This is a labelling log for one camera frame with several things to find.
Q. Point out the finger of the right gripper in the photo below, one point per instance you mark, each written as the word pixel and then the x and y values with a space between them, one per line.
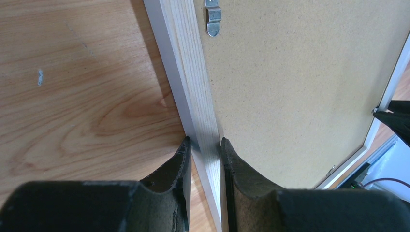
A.
pixel 397 119

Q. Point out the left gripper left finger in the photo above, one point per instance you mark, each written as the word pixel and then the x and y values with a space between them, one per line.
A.
pixel 157 203

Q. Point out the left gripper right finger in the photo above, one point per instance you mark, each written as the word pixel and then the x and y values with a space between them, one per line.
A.
pixel 252 203

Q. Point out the brown backing board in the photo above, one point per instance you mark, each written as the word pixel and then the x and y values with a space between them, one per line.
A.
pixel 294 82

